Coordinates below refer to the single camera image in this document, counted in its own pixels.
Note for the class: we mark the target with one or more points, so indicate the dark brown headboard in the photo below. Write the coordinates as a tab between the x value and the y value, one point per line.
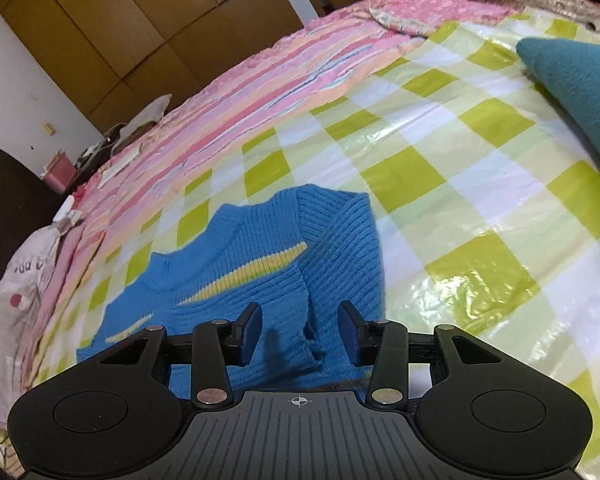
10	210

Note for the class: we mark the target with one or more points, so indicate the blue knitted sweater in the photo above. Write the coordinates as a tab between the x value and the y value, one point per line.
260	240

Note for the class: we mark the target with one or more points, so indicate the white paper sheet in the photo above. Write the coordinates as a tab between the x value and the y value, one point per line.
120	166

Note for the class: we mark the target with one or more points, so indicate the white pillow with pink dots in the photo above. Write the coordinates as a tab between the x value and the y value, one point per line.
20	285

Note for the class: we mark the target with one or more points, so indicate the white plastic bag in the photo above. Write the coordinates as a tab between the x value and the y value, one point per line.
147	112

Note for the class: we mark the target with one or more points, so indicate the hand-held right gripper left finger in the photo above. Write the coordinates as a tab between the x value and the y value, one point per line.
252	332

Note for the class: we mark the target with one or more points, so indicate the pink striped bedspread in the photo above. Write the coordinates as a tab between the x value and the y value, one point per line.
260	95

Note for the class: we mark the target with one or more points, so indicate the wooden wardrobe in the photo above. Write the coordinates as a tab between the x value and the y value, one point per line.
130	10

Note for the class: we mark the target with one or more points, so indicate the wall socket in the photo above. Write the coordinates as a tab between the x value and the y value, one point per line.
50	129

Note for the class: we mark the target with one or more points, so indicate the pink bin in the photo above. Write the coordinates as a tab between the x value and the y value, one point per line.
60	172

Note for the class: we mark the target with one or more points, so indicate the green checked plastic sheet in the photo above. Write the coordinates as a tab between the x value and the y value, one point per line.
430	135

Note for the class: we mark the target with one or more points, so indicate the beige patterned cloth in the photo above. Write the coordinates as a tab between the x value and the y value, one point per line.
545	0

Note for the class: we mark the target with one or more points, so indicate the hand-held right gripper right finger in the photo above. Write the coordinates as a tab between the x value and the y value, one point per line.
349	332

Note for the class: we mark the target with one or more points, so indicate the teal cloth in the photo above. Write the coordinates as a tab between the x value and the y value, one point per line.
575	80

